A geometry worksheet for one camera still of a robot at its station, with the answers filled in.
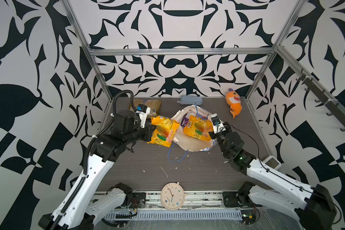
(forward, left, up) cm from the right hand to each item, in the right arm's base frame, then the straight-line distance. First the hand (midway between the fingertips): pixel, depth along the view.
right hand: (215, 115), depth 74 cm
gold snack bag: (+29, +36, -24) cm, 52 cm away
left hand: (-7, +31, +3) cm, 32 cm away
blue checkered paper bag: (-3, +16, -22) cm, 27 cm away
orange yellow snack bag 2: (+6, +5, -21) cm, 22 cm away
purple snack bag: (+13, +14, -23) cm, 30 cm away
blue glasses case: (+36, +8, -26) cm, 45 cm away
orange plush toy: (+31, -24, -22) cm, 46 cm away
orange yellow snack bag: (-8, +25, 0) cm, 27 cm away
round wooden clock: (-32, +22, -25) cm, 46 cm away
